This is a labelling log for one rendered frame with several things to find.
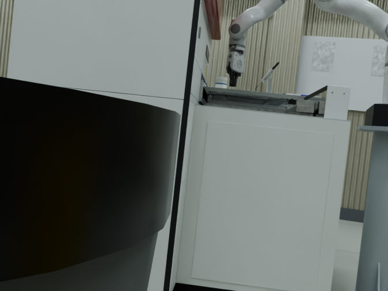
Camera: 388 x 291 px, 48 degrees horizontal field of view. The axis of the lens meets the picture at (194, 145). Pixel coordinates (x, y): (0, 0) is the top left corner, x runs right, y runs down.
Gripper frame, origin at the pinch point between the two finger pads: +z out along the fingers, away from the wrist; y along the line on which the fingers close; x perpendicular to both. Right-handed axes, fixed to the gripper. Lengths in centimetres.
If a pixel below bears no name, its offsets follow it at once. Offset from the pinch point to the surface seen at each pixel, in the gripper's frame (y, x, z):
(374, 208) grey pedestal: 23, -69, 53
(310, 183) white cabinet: -16, -55, 43
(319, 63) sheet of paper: 234, 66, -56
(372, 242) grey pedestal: 23, -69, 68
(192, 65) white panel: -61, -26, 3
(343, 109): -4, -60, 12
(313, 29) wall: 232, 76, -91
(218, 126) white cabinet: -39, -23, 24
